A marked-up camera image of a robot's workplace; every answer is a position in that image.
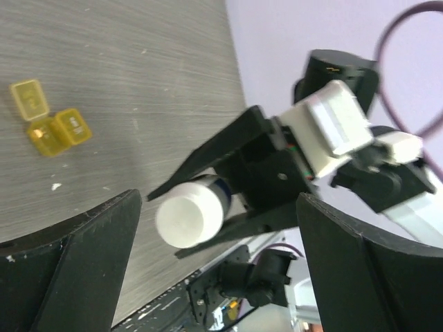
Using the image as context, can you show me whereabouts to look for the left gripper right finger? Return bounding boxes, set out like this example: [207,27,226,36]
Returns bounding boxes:
[296,194,442,332]

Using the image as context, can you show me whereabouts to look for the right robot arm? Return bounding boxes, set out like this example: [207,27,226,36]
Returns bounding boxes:
[147,49,436,259]

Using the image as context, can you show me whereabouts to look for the yellow two-compartment pill box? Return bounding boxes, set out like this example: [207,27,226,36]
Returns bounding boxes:
[9,79,93,157]

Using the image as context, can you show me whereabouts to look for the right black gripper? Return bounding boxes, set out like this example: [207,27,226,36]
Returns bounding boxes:
[147,105,318,259]

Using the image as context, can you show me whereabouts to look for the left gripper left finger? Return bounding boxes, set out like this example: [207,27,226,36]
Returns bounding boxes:
[1,189,142,331]

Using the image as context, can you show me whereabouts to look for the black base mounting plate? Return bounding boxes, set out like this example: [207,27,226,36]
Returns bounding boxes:
[110,241,298,332]

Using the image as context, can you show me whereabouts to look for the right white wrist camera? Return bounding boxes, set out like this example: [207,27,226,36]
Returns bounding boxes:
[279,80,423,178]

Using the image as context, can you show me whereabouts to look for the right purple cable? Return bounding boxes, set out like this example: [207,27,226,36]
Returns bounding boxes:
[373,0,443,181]

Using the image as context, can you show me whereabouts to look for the white-capped dark pill bottle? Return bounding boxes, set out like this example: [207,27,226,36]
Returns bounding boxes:
[155,174,232,249]

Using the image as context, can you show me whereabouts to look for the small yellow pill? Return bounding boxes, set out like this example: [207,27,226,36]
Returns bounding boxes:
[34,129,44,138]

